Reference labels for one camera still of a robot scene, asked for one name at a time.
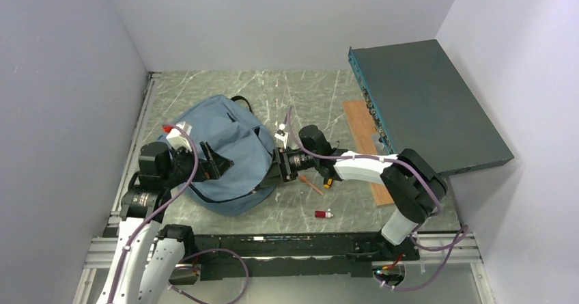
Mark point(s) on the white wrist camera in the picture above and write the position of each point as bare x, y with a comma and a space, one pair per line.
177, 136
281, 135

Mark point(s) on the small red white tube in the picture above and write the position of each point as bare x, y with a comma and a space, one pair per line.
320, 214

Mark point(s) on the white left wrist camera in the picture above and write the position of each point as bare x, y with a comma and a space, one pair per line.
177, 136

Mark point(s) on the orange pencil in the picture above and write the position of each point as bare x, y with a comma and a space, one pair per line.
309, 183

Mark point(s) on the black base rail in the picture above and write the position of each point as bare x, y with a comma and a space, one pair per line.
355, 254

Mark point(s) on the dark teal network switch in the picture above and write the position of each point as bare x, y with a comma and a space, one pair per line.
418, 100

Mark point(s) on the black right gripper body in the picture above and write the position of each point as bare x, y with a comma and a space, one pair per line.
293, 162

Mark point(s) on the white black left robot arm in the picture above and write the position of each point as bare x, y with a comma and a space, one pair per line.
148, 251

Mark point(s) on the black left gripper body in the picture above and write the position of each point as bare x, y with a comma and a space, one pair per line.
203, 171

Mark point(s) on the brown wooden board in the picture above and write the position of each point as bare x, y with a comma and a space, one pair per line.
363, 129

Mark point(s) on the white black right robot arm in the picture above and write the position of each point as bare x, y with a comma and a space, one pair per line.
415, 188

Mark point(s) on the yellow black screwdriver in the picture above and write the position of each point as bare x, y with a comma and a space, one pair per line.
327, 183

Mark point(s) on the blue student backpack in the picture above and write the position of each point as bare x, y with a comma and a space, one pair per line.
235, 133

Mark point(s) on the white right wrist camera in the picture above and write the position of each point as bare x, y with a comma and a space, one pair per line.
281, 135

